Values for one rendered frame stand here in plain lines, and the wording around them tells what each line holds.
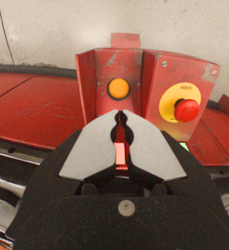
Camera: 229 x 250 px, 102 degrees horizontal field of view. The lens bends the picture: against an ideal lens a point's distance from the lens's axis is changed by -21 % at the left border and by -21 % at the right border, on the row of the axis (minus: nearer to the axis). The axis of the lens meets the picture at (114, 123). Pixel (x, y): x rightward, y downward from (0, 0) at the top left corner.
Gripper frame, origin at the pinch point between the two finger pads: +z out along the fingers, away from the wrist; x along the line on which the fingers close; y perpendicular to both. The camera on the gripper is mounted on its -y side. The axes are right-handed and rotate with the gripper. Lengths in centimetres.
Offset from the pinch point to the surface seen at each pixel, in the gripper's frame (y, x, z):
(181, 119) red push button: 2.5, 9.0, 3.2
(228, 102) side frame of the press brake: 23, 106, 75
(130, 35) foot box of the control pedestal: -18, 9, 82
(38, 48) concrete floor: -14, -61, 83
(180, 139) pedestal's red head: 9.3, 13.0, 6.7
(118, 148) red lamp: 9.6, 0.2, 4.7
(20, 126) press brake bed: 11.8, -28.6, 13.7
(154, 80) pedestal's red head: -2.1, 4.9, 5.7
